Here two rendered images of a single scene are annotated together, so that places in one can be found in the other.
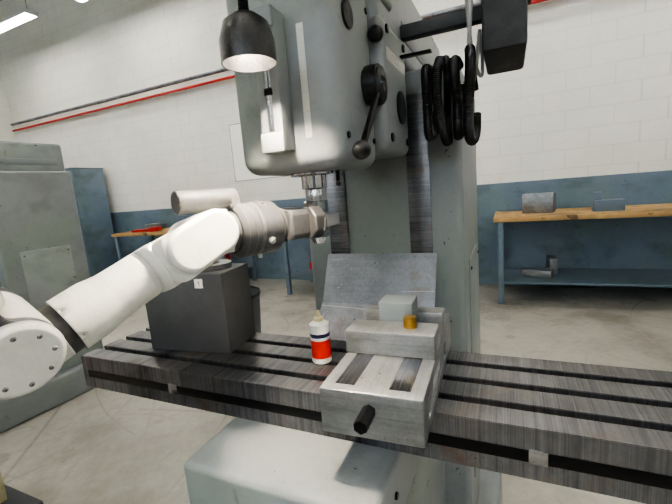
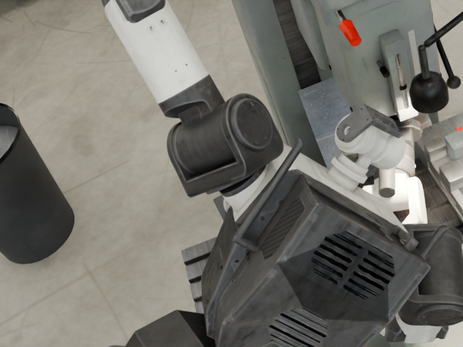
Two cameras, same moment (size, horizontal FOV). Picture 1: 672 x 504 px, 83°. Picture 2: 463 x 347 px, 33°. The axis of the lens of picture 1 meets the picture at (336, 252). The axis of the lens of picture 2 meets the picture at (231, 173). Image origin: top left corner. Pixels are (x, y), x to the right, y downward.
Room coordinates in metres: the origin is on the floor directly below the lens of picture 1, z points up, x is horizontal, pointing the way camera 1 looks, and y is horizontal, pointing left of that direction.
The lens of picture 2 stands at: (-0.29, 0.84, 2.54)
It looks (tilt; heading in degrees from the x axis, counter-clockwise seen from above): 45 degrees down; 339
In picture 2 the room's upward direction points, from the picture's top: 25 degrees counter-clockwise
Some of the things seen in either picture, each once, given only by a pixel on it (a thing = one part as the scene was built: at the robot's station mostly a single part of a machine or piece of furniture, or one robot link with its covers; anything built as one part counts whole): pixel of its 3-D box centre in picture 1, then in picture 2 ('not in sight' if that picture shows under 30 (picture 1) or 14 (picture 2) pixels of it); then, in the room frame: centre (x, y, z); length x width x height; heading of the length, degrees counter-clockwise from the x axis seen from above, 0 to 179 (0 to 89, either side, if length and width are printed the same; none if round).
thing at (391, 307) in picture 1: (398, 314); (461, 146); (0.67, -0.11, 1.04); 0.06 x 0.05 x 0.06; 68
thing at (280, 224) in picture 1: (278, 226); (394, 148); (0.67, 0.10, 1.22); 0.13 x 0.12 x 0.10; 44
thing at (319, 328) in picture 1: (319, 335); not in sight; (0.75, 0.05, 0.98); 0.04 x 0.04 x 0.11
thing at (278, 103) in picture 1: (273, 84); (399, 76); (0.63, 0.08, 1.45); 0.04 x 0.04 x 0.21; 65
